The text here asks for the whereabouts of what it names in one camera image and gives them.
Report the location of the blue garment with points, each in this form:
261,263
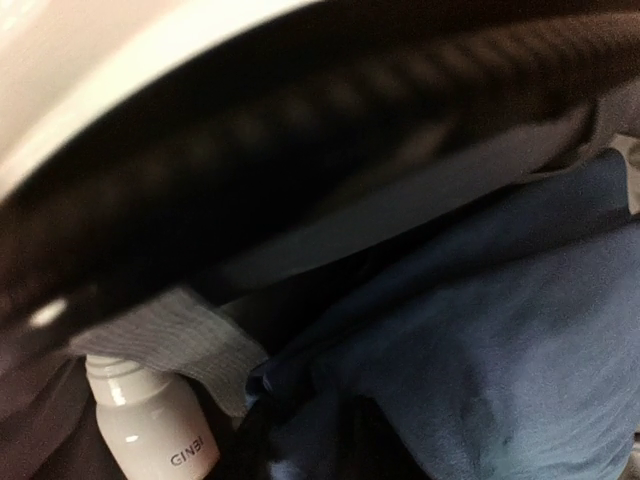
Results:
507,347

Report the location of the yellow Pikachu hard-shell suitcase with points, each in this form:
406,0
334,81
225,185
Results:
279,171

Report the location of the white GINBI bottle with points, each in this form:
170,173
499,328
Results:
151,422

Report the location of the grey ribbed cloth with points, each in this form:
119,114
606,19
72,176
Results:
179,332

